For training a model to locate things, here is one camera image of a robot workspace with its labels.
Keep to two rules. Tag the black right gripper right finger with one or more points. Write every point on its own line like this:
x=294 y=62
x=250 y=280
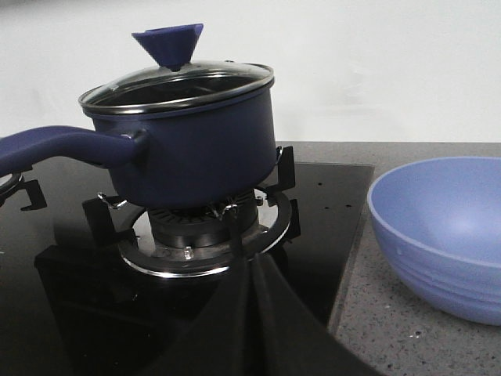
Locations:
x=295 y=342

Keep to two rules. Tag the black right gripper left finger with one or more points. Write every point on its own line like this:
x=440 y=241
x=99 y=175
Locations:
x=215 y=343

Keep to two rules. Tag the light blue plastic bowl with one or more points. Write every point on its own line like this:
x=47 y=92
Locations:
x=437 y=222

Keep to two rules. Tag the glass lid with blue knob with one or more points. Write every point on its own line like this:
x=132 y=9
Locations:
x=176 y=81

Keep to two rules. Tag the black pot support grate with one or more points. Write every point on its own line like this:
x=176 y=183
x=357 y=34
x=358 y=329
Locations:
x=277 y=219

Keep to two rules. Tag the black round gas burner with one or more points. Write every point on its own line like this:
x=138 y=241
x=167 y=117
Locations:
x=202 y=227

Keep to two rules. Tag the black glass gas cooktop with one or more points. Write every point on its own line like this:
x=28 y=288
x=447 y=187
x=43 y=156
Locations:
x=71 y=307

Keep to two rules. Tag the dark blue saucepan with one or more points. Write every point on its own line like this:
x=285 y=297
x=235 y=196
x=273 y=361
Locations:
x=174 y=159

